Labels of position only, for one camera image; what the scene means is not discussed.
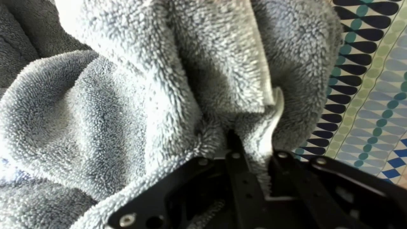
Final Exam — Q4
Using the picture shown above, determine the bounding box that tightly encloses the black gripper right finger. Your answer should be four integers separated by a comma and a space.
269, 151, 407, 229

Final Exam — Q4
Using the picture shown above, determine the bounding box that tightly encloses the patterned blue white bedspread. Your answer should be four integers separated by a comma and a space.
297, 0, 407, 188

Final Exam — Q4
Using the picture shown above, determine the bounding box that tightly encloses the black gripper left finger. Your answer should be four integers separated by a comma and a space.
107, 131, 270, 229

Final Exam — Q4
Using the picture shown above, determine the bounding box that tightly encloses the grey-blue terry towel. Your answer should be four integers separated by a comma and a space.
0, 0, 342, 229

